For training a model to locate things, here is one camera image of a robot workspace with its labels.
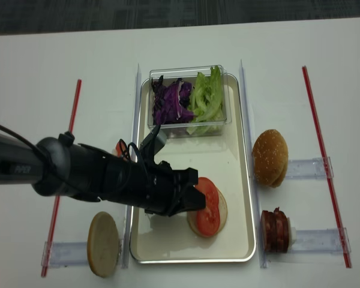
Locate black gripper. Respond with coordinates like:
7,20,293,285
143,160,206,217

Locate red tomato slice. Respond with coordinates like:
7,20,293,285
194,177,220,237

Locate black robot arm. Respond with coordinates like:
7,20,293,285
0,127,206,217

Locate remaining red tomato slices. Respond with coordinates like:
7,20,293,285
115,139,126,157

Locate green lettuce leaves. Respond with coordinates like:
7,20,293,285
188,65,224,123

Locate brown meat patties stack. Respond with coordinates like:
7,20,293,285
260,207,292,253

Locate white pusher block patties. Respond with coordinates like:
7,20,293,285
288,227,297,249

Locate bottom bun slice on tray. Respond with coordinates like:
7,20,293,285
187,189,228,238

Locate cream rectangular metal tray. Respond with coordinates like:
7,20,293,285
130,74,256,263

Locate clear plastic salad box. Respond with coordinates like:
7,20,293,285
146,65,231,137

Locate purple cabbage leaves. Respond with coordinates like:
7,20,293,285
151,76,195,125

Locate sesame seed top buns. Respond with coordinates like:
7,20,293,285
251,129,289,188

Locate upright pale bun slice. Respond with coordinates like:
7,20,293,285
86,211,119,278

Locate left red tape strip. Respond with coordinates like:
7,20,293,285
41,79,82,278

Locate red tape strip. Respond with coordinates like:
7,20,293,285
41,79,82,278
302,66,352,269

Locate right red tape strip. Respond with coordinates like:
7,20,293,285
302,66,352,269

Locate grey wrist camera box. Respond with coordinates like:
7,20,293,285
139,125,167,161

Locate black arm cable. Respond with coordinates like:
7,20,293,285
0,119,148,193

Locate right long clear divider rail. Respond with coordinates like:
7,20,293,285
239,60,268,269

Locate upper right clear holder rail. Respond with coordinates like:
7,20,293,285
285,157,334,179

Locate clear holder rail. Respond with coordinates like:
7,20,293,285
41,242,89,268
289,228,352,254
285,157,334,179

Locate lower left clear holder rail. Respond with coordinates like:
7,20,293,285
41,242,89,268

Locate lower right clear holder rail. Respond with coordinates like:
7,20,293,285
289,228,352,254

